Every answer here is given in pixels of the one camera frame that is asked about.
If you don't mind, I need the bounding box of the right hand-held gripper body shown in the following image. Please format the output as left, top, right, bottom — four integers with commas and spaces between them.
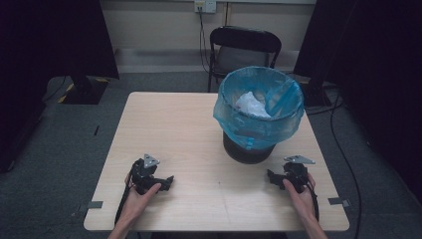
282, 154, 317, 194

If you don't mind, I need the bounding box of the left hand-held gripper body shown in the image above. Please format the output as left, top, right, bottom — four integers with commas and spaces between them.
128, 153, 162, 196

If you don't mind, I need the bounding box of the person's right hand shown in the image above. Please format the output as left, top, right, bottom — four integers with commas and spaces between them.
282, 172, 317, 224

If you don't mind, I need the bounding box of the person's left hand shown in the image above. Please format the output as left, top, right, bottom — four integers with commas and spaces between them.
123, 173, 162, 227

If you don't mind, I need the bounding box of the black round trash bin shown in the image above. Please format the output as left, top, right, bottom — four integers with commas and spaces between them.
222, 130, 277, 165

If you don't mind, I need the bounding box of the blue plastic trash bag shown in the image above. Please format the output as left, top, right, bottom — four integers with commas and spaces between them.
212, 66, 306, 151

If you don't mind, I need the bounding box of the crumpled white plastic wrapper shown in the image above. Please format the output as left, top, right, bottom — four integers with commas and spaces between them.
235, 91, 272, 120

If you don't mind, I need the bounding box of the black stand base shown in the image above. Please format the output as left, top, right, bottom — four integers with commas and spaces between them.
62, 75, 109, 106
299, 79, 333, 108

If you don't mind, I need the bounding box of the yellow black floor tape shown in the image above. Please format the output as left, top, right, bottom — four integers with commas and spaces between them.
57, 77, 111, 105

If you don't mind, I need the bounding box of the black curtain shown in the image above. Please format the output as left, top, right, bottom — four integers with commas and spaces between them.
293, 0, 422, 203
0, 0, 120, 173

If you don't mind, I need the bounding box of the black folding chair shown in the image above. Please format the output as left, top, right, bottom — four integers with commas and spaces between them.
207, 26, 283, 94

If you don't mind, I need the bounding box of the right hand-held gripper cable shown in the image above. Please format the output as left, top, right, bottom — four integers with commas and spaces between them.
306, 182, 320, 223

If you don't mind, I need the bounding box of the hand-held gripper cable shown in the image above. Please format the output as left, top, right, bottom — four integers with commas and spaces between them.
306, 182, 320, 223
113, 182, 133, 226

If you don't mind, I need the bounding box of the left hand-held gripper cable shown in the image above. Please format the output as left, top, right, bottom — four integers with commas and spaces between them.
113, 182, 133, 226

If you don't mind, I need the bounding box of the black floor cable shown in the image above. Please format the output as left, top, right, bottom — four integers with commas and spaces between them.
305, 89, 363, 239

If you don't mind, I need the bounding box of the black wall socket cable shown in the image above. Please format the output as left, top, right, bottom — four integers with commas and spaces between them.
198, 9, 211, 75

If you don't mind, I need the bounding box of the white wall socket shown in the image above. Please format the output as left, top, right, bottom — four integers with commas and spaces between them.
193, 0, 218, 15

